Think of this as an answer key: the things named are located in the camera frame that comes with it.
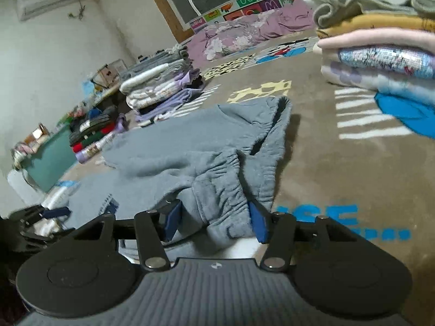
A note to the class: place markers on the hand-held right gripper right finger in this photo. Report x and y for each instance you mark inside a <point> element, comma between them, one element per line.
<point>257,222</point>

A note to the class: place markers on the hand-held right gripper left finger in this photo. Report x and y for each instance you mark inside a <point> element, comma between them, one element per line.
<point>172,218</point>

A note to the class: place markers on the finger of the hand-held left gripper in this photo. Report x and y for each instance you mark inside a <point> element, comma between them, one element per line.
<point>40,236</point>
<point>56,212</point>

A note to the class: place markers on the grey fleece pants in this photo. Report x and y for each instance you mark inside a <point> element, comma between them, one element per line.
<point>190,142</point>

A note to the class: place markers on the dark rolled clothes pile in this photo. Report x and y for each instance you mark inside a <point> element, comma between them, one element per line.
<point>91,132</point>

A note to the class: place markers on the grey lavender folded clothes stack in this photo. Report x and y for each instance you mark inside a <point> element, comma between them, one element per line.
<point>156,81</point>

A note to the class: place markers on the tall stack of folded clothes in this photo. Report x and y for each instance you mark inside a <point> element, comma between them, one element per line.
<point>373,47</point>

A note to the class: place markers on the white plastic bag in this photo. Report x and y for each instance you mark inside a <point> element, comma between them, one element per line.
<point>59,195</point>

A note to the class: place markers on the teal cabinet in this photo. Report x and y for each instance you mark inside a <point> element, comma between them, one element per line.
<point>51,163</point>

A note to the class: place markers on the brown printed blanket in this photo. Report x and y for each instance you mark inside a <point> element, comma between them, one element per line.
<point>326,176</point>

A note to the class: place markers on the cardboard box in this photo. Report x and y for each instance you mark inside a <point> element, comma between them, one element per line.
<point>108,73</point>

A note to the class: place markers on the purple floral quilt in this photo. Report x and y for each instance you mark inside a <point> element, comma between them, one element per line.
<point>251,30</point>

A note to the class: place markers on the colourful alphabet play mat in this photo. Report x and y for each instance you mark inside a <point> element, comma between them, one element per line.
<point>268,3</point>

